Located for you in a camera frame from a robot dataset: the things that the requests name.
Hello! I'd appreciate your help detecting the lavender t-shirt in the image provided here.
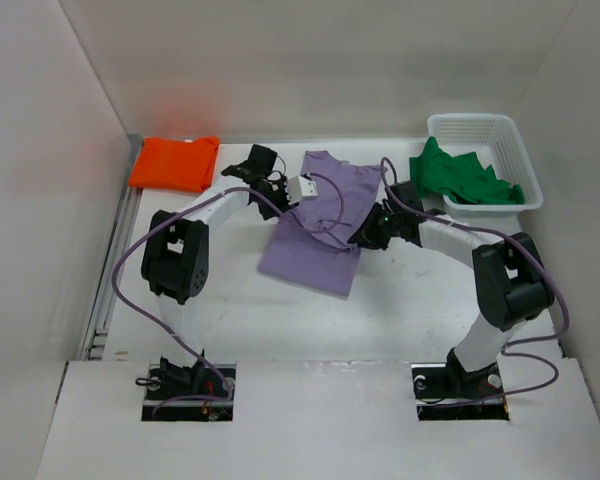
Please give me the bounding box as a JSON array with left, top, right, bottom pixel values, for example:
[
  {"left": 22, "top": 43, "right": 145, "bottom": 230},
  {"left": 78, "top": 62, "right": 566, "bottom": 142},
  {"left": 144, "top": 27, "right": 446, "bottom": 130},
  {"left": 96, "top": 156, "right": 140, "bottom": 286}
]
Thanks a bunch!
[{"left": 258, "top": 151, "right": 381, "bottom": 298}]

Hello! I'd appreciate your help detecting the green t-shirt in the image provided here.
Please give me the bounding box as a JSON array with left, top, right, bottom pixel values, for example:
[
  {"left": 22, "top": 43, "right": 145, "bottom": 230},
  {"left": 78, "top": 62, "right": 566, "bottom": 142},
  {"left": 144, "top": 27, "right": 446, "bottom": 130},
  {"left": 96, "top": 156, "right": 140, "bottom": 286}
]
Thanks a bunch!
[{"left": 409, "top": 137, "right": 525, "bottom": 205}]

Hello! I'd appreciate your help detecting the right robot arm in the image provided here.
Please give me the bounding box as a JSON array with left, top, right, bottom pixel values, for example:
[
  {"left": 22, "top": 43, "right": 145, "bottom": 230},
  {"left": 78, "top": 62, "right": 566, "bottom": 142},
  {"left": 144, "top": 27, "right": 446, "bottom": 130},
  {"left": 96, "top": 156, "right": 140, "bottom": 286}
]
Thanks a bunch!
[{"left": 349, "top": 181, "right": 555, "bottom": 403}]

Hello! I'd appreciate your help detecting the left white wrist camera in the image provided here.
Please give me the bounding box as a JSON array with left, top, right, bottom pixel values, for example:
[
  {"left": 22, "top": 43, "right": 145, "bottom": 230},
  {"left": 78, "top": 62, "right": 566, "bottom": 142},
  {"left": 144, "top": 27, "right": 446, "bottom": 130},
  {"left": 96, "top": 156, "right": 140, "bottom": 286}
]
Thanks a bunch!
[{"left": 285, "top": 175, "right": 318, "bottom": 205}]

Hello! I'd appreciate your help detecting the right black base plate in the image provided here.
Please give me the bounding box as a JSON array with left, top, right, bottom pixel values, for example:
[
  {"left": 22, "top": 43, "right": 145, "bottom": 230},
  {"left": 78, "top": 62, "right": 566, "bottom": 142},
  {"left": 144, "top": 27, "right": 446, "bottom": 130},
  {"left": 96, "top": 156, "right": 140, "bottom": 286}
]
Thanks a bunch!
[{"left": 412, "top": 363, "right": 509, "bottom": 421}]

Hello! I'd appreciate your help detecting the orange t-shirt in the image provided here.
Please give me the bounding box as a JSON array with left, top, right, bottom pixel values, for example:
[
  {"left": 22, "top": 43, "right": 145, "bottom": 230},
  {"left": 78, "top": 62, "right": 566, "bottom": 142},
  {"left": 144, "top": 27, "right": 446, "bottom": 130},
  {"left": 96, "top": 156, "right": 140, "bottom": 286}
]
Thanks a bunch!
[{"left": 128, "top": 136, "right": 221, "bottom": 193}]

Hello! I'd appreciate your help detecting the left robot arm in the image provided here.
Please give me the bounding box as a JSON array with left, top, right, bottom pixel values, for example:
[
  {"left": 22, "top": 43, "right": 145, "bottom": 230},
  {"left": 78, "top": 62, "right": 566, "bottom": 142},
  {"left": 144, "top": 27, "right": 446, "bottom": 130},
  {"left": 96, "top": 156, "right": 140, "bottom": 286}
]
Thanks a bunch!
[{"left": 140, "top": 144, "right": 291, "bottom": 398}]

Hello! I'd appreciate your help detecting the aluminium rail left edge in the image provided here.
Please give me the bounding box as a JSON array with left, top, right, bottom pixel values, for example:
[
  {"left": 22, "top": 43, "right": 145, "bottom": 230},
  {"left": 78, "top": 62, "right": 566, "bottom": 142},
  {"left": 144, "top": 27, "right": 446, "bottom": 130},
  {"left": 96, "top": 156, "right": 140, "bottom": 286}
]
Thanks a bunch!
[{"left": 77, "top": 134, "right": 144, "bottom": 361}]

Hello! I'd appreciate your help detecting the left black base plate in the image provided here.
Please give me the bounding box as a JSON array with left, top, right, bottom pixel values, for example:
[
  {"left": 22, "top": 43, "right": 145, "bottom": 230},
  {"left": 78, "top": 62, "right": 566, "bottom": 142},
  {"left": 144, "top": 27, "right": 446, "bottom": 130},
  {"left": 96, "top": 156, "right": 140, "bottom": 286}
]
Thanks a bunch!
[{"left": 135, "top": 358, "right": 234, "bottom": 423}]

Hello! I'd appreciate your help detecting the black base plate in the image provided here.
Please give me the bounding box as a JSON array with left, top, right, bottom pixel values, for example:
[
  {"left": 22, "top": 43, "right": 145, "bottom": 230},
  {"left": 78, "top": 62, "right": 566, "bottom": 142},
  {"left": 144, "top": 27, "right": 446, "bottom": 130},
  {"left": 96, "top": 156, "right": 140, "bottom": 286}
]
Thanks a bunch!
[
  {"left": 135, "top": 358, "right": 234, "bottom": 423},
  {"left": 412, "top": 363, "right": 509, "bottom": 421}
]

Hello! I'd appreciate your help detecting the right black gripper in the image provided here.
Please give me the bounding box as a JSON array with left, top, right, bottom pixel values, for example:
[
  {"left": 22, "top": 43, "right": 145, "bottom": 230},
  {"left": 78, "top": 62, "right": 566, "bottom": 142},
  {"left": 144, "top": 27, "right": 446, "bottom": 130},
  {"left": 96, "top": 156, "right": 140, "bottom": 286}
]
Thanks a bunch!
[{"left": 348, "top": 202, "right": 403, "bottom": 251}]

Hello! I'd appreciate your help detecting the white plastic bin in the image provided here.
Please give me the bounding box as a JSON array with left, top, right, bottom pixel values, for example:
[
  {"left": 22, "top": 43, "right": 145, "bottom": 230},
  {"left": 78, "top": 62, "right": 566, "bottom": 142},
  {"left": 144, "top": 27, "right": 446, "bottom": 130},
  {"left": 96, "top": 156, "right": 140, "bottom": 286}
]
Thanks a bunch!
[{"left": 427, "top": 113, "right": 544, "bottom": 218}]

